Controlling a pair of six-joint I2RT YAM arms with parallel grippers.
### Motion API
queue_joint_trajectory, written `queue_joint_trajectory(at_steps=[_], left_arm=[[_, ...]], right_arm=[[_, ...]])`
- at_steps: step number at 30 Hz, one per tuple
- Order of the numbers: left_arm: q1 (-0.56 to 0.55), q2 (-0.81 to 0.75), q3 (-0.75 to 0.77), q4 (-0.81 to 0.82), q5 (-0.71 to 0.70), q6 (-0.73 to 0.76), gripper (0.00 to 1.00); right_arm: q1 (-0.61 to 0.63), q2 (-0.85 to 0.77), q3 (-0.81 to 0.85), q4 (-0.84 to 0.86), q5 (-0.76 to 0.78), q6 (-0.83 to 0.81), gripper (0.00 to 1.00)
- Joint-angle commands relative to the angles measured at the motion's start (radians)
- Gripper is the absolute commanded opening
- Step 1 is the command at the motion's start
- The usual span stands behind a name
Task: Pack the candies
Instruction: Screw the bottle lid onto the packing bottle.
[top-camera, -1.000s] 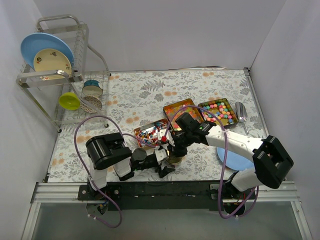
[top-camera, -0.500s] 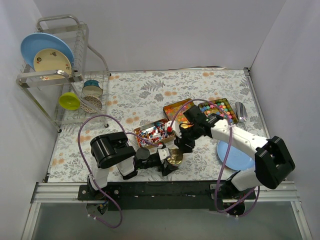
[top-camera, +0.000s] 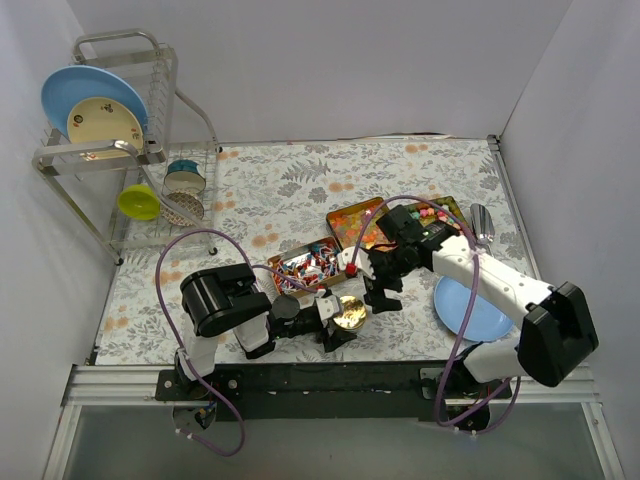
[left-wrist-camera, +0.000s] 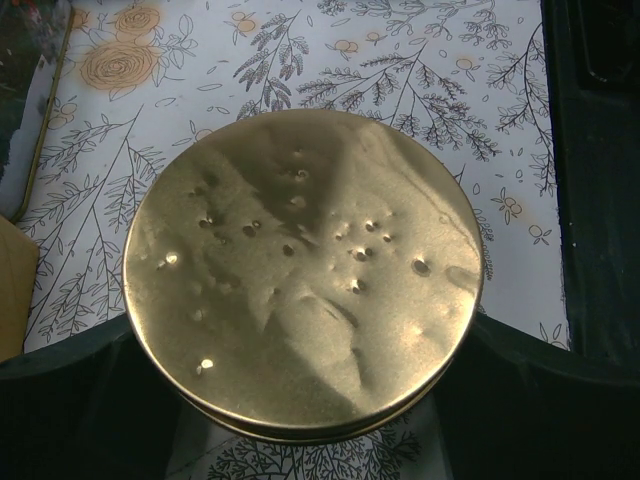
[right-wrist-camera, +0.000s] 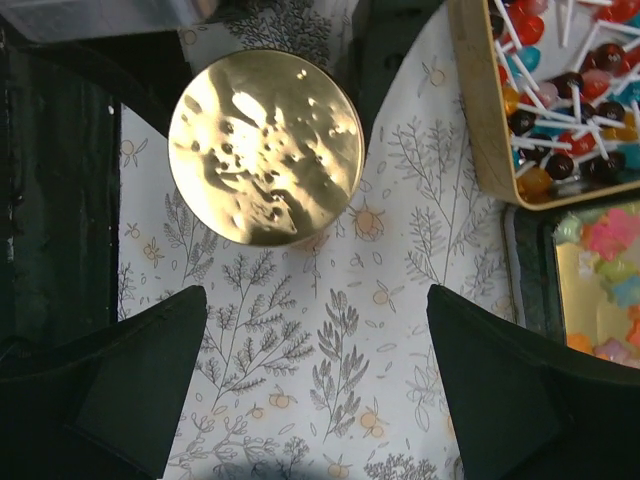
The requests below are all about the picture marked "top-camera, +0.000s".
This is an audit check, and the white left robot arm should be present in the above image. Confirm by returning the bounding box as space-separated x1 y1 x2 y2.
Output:
175 264 357 400

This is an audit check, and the cream plate in rack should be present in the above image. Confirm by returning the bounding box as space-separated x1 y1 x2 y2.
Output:
67 97 144 152

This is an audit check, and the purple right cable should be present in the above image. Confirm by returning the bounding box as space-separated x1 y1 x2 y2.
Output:
349 195 521 435

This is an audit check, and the green plastic bowl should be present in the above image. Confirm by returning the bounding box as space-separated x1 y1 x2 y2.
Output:
117 184 160 221

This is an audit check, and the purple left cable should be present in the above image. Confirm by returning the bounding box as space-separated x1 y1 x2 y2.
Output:
154 228 329 457

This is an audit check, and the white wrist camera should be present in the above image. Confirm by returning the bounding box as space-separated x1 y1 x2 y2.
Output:
314 288 343 323
337 246 376 280

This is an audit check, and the floral tablecloth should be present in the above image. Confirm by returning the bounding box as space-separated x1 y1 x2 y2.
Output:
96 138 533 366

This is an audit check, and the blue patterned ceramic bowl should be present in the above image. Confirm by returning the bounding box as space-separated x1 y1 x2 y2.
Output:
162 158 206 199

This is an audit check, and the tin of gummy candies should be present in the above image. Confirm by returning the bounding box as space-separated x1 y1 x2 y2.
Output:
326 197 391 250

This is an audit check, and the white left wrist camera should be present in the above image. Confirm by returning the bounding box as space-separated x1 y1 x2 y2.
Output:
314 288 343 323

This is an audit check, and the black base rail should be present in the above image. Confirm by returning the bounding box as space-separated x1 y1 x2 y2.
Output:
154 361 499 422

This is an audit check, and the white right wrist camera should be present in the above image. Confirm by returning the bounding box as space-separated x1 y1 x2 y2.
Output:
337 246 376 280

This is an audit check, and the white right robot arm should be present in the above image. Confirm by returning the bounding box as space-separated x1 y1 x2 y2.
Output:
352 206 599 398

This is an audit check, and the blue plate in rack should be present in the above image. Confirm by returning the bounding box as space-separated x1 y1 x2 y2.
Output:
40 65 148 138

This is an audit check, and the round gold tin lid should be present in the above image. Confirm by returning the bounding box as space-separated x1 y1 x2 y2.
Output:
333 295 367 332

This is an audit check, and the silver metal scoop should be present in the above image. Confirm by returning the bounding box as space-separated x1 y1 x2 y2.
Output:
470 203 495 255

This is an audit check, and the metal dish rack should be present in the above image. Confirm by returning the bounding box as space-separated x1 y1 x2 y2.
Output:
32 29 213 265

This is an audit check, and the tin of star candies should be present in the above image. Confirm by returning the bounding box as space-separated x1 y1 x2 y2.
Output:
406 196 468 230

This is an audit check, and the patterned round coaster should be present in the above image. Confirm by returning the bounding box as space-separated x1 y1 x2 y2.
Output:
160 191 204 227

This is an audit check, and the purple cable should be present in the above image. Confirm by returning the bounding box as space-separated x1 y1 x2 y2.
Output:
349 195 521 435
154 228 329 457

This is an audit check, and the blue plate on table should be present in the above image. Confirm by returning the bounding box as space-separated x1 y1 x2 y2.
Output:
433 277 513 342

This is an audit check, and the gold tin of lollipops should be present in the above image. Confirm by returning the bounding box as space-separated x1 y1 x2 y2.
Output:
267 237 346 288

